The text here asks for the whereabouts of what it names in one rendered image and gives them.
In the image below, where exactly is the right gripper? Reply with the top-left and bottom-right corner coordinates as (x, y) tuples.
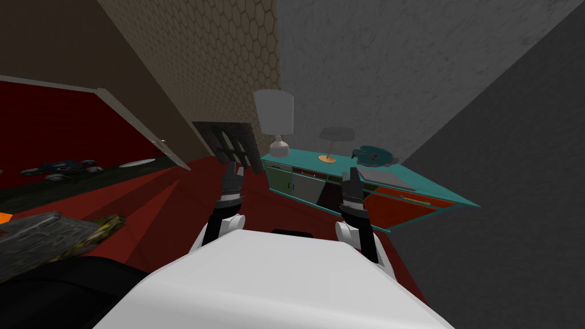
(339, 166), (370, 219)

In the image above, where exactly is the dark low table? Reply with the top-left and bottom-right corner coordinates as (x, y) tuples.
(0, 157), (180, 215)

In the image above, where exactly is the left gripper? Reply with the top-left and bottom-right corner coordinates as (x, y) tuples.
(214, 160), (246, 210)

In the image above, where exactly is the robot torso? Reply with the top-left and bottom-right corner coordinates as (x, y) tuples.
(93, 227), (454, 329)

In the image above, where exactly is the grey stone-textured block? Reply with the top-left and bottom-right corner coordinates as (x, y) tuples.
(0, 210), (127, 283)

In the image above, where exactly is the teal sideboard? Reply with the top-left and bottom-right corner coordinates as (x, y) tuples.
(253, 89), (482, 235)

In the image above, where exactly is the dark grey lattice furniture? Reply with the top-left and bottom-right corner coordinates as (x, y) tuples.
(191, 121), (267, 176)

